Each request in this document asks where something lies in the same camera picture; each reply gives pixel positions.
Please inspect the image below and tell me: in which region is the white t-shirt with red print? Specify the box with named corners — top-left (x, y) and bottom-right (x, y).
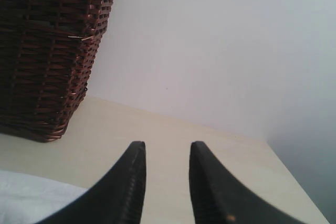
top-left (1, 170), bottom-right (87, 223)

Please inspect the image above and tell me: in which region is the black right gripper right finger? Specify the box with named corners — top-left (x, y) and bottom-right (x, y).
top-left (188, 141), bottom-right (300, 224)

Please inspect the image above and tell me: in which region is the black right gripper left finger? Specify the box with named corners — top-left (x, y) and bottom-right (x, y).
top-left (39, 141), bottom-right (146, 224)

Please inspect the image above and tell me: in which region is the dark brown wicker basket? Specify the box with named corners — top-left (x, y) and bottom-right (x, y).
top-left (1, 0), bottom-right (113, 142)

